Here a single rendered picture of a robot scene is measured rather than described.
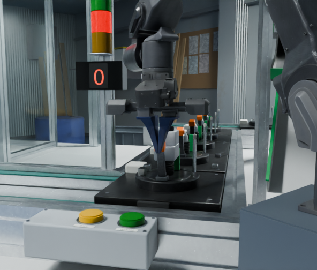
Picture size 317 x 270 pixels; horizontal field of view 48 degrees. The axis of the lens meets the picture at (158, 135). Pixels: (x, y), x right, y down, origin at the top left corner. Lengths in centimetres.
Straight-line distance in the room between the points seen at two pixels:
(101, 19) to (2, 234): 52
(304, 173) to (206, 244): 22
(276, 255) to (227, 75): 494
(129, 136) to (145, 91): 216
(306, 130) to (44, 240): 44
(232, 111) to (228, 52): 83
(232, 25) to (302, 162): 462
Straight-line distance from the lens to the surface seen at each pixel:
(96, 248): 59
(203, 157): 98
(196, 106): 62
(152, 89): 58
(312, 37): 37
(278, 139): 75
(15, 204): 72
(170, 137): 74
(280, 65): 74
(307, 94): 34
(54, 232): 61
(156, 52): 64
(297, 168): 71
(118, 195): 70
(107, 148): 95
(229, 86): 521
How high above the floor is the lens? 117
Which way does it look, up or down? 7 degrees down
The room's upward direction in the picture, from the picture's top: straight up
